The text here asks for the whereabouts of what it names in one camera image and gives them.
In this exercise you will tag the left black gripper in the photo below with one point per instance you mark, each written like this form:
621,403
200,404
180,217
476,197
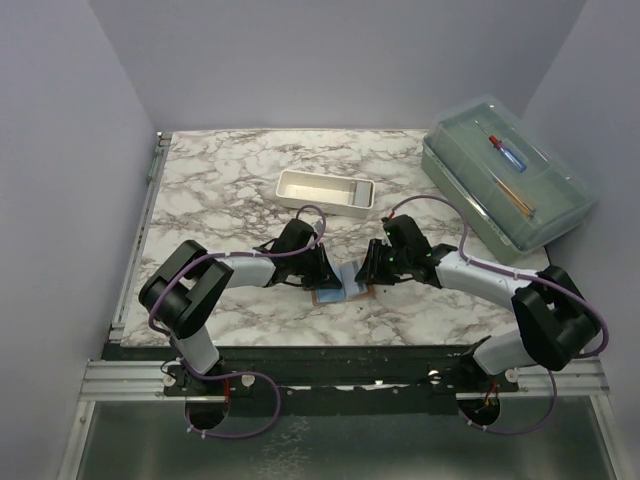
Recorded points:
324,276

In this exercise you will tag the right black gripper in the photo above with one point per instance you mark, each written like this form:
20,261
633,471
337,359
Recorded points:
371,270

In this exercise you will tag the tan leather card holder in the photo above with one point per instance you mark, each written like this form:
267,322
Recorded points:
351,290

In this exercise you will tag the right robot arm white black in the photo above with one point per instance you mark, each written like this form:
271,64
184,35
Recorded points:
553,322

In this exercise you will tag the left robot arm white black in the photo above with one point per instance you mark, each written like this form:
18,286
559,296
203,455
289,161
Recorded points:
181,295

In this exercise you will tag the white rectangular tray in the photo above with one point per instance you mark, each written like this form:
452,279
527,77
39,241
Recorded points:
336,195

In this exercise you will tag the orange pencil tool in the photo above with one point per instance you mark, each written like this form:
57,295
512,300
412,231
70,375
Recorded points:
525,207

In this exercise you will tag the clear green plastic toolbox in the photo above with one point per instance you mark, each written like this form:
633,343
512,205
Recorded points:
461,162

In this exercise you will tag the red blue screwdriver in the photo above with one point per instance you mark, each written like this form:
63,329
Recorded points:
503,150

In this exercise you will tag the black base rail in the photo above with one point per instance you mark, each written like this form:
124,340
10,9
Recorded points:
308,380

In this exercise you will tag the aluminium frame rail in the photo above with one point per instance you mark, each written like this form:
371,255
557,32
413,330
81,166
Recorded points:
71,461

